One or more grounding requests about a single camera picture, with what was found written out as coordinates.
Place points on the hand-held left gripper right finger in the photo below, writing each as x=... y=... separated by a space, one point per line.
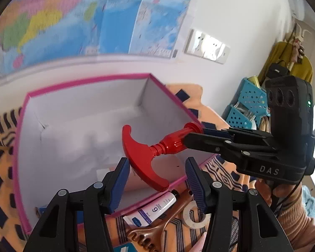
x=197 y=187

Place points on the white wall socket panel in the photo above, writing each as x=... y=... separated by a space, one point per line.
x=207 y=46

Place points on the blue perforated plastic basket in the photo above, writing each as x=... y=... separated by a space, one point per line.
x=253 y=99
x=237 y=118

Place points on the colourful wall map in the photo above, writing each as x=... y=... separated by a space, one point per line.
x=42 y=18

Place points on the white tube with blue label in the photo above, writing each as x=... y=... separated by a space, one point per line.
x=149 y=211

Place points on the white tape roll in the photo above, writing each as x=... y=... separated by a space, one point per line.
x=186 y=219

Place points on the yellow hanging garment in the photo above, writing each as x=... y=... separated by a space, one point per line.
x=281 y=52

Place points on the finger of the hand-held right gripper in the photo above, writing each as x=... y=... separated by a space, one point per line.
x=218 y=133
x=199 y=141

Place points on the brown wooden massage comb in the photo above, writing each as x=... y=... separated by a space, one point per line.
x=147 y=235

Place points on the teal cloth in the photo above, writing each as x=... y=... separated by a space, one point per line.
x=311 y=202

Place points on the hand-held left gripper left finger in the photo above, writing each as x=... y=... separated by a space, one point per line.
x=119 y=185

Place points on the pink cardboard box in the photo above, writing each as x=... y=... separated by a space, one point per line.
x=81 y=126

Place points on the small blue wall map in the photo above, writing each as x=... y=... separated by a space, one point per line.
x=157 y=21

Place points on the white and blue medicine box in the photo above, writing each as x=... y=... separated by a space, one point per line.
x=124 y=248

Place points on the person's right hand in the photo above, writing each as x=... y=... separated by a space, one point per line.
x=278 y=190

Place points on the orange patterned blanket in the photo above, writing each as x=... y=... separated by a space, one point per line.
x=2 y=178

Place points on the black bag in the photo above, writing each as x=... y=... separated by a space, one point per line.
x=277 y=71

